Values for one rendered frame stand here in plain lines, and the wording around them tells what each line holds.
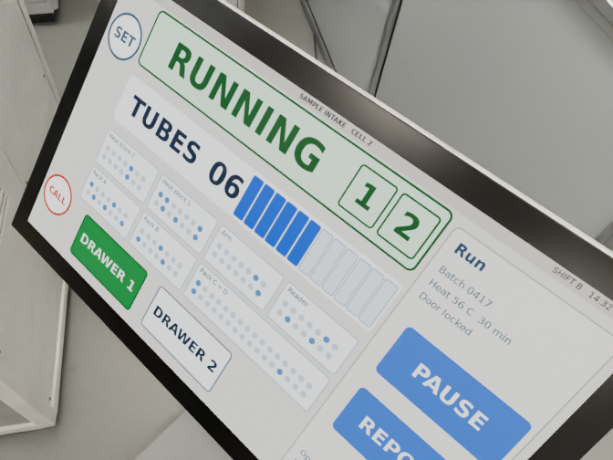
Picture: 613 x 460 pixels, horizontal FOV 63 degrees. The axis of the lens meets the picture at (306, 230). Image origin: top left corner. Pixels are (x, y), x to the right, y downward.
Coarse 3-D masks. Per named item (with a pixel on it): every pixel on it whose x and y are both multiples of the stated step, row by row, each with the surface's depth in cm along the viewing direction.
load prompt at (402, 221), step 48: (144, 48) 43; (192, 48) 41; (192, 96) 41; (240, 96) 39; (288, 144) 38; (336, 144) 36; (336, 192) 36; (384, 192) 35; (384, 240) 35; (432, 240) 34
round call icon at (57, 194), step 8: (56, 168) 49; (48, 176) 50; (56, 176) 49; (64, 176) 49; (48, 184) 50; (56, 184) 49; (64, 184) 49; (72, 184) 48; (48, 192) 50; (56, 192) 49; (64, 192) 49; (72, 192) 48; (40, 200) 51; (48, 200) 50; (56, 200) 50; (64, 200) 49; (72, 200) 49; (48, 208) 50; (56, 208) 50; (64, 208) 49; (56, 216) 50; (64, 216) 49
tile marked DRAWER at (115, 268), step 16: (80, 224) 48; (96, 224) 47; (80, 240) 48; (96, 240) 48; (112, 240) 47; (80, 256) 49; (96, 256) 48; (112, 256) 47; (128, 256) 46; (96, 272) 48; (112, 272) 47; (128, 272) 46; (144, 272) 45; (112, 288) 47; (128, 288) 46; (128, 304) 46
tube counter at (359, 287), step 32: (224, 160) 40; (224, 192) 41; (256, 192) 39; (256, 224) 40; (288, 224) 38; (320, 224) 37; (288, 256) 38; (320, 256) 37; (352, 256) 36; (320, 288) 37; (352, 288) 36; (384, 288) 35
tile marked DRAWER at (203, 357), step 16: (160, 288) 44; (160, 304) 45; (176, 304) 44; (144, 320) 46; (160, 320) 45; (176, 320) 44; (192, 320) 43; (160, 336) 45; (176, 336) 44; (192, 336) 43; (208, 336) 42; (176, 352) 44; (192, 352) 43; (208, 352) 43; (224, 352) 42; (192, 368) 44; (208, 368) 43; (224, 368) 42; (208, 384) 43
